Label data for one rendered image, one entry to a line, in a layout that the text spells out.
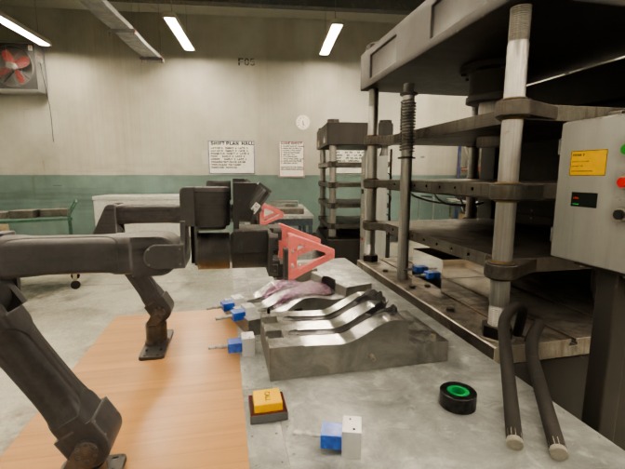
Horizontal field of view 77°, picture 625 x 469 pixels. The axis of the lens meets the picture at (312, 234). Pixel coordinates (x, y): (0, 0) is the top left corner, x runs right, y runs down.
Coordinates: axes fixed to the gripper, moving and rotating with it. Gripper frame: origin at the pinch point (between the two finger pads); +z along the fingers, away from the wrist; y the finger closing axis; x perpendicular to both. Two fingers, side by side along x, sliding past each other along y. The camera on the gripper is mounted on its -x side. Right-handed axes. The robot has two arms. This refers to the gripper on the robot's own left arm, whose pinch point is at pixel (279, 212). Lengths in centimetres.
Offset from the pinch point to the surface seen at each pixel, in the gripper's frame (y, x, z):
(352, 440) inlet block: -59, 36, 6
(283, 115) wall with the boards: 684, -129, 88
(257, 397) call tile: -42, 36, -10
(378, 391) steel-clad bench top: -38, 40, 20
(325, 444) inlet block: -57, 38, 2
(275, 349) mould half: -28.8, 31.6, -4.2
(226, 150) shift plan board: 692, -59, -24
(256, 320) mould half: 0.9, 35.1, -7.4
